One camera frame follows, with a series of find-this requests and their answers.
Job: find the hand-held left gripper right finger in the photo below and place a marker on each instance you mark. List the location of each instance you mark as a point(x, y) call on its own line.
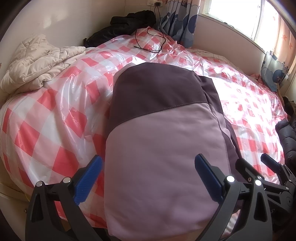
point(208, 178)

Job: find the beige quilted blanket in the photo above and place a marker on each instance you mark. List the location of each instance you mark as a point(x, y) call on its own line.
point(34, 60)

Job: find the dark cloth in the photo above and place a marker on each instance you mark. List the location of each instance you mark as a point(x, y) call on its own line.
point(290, 105)

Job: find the blue patterned curtain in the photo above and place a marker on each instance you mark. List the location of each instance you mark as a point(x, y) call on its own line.
point(180, 23)

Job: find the dark puffer jacket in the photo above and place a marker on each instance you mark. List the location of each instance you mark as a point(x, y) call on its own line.
point(286, 136)

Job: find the red checkered plastic sheet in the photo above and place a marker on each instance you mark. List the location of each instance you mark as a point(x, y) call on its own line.
point(57, 115)

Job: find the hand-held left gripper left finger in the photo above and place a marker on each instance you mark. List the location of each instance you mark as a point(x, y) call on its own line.
point(89, 178)

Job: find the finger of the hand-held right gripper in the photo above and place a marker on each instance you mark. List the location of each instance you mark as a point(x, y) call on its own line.
point(245, 169)
point(269, 160)

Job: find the black charger plug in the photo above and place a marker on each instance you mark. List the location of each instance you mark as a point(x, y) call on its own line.
point(158, 4)

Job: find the window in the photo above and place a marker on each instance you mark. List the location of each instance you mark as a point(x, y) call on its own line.
point(231, 11)

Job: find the white wall socket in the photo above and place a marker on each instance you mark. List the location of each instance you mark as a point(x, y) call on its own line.
point(150, 3)

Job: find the peach curtain with blue print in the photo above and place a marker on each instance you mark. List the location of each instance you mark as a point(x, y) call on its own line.
point(275, 71)

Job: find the purple two-tone jacket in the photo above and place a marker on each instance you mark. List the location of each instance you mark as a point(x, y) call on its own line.
point(161, 139)

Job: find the black jacket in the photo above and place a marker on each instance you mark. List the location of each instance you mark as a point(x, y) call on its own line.
point(129, 20)

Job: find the white bed frame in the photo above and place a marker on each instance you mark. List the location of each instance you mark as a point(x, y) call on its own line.
point(11, 208)

